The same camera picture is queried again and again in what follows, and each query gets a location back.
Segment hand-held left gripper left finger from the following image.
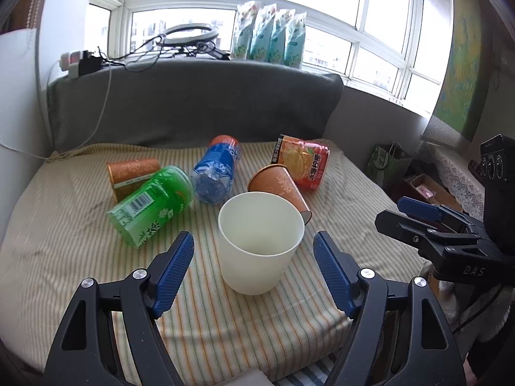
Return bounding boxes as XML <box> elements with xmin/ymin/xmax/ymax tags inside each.
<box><xmin>43</xmin><ymin>231</ymin><xmax>195</xmax><ymax>386</ymax></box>

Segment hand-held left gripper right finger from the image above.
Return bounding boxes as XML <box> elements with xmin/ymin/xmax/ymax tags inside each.
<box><xmin>313</xmin><ymin>231</ymin><xmax>467</xmax><ymax>386</ymax></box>

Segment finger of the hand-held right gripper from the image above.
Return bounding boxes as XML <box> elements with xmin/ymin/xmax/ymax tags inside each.
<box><xmin>398</xmin><ymin>196</ymin><xmax>488</xmax><ymax>234</ymax></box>
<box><xmin>375</xmin><ymin>210</ymin><xmax>489</xmax><ymax>259</ymax></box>

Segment white cup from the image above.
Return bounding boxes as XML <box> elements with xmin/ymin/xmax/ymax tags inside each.
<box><xmin>218</xmin><ymin>192</ymin><xmax>305</xmax><ymax>296</ymax></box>

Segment person's right forearm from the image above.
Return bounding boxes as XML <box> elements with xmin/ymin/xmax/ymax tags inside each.
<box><xmin>436</xmin><ymin>279</ymin><xmax>515</xmax><ymax>386</ymax></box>

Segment orange patterned paper cup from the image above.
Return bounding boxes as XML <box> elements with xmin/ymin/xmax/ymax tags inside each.
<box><xmin>106</xmin><ymin>158</ymin><xmax>162</xmax><ymax>204</ymax></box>
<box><xmin>247</xmin><ymin>164</ymin><xmax>314</xmax><ymax>225</ymax></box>

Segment cardboard box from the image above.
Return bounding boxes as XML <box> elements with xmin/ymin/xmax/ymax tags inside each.
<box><xmin>402</xmin><ymin>174</ymin><xmax>464</xmax><ymax>212</ymax></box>

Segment white lace cloth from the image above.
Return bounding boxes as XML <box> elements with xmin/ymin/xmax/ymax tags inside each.
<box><xmin>420</xmin><ymin>141</ymin><xmax>488</xmax><ymax>220</ymax></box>

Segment green paper bag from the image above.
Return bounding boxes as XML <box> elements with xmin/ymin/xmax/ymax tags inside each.
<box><xmin>366</xmin><ymin>142</ymin><xmax>413</xmax><ymax>189</ymax></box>

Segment green plastic bottle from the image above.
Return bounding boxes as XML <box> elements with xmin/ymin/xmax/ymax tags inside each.
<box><xmin>107</xmin><ymin>165</ymin><xmax>195</xmax><ymax>249</ymax></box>

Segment blue striped cloth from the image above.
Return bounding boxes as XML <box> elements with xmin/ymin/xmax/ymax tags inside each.
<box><xmin>276</xmin><ymin>352</ymin><xmax>339</xmax><ymax>383</ymax></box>

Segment blue plastic bottle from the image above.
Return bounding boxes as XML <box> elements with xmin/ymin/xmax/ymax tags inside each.
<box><xmin>190</xmin><ymin>135</ymin><xmax>244</xmax><ymax>205</ymax></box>

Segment orange juice can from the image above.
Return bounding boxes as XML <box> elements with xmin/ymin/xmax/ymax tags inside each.
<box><xmin>275</xmin><ymin>134</ymin><xmax>331</xmax><ymax>191</ymax></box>

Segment grey sofa backrest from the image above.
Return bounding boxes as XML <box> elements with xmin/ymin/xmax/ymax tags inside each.
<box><xmin>46</xmin><ymin>60</ymin><xmax>344</xmax><ymax>154</ymax></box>

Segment teal refill packet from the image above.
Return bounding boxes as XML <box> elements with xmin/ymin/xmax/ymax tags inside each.
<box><xmin>230</xmin><ymin>1</ymin><xmax>259</xmax><ymax>61</ymax></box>
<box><xmin>269</xmin><ymin>8</ymin><xmax>297</xmax><ymax>66</ymax></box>
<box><xmin>284</xmin><ymin>11</ymin><xmax>307</xmax><ymax>70</ymax></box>
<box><xmin>248</xmin><ymin>5</ymin><xmax>279</xmax><ymax>63</ymax></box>

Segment black plug adapter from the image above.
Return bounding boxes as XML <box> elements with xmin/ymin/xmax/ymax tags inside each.
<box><xmin>78</xmin><ymin>54</ymin><xmax>104</xmax><ymax>76</ymax></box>

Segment white power strip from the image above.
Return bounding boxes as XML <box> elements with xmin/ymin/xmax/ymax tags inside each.
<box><xmin>60</xmin><ymin>50</ymin><xmax>91</xmax><ymax>79</ymax></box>

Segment wall painting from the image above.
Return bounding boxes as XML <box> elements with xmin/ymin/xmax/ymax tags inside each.
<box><xmin>420</xmin><ymin>0</ymin><xmax>500</xmax><ymax>147</ymax></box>

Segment white cable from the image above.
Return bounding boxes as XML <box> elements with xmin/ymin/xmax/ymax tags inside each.
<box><xmin>0</xmin><ymin>61</ymin><xmax>112</xmax><ymax>160</ymax></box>

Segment black cables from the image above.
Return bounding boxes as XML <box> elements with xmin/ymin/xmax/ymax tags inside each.
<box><xmin>96</xmin><ymin>34</ymin><xmax>232</xmax><ymax>73</ymax></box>

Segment ring light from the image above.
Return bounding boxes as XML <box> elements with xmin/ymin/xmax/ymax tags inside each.
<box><xmin>155</xmin><ymin>23</ymin><xmax>223</xmax><ymax>50</ymax></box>

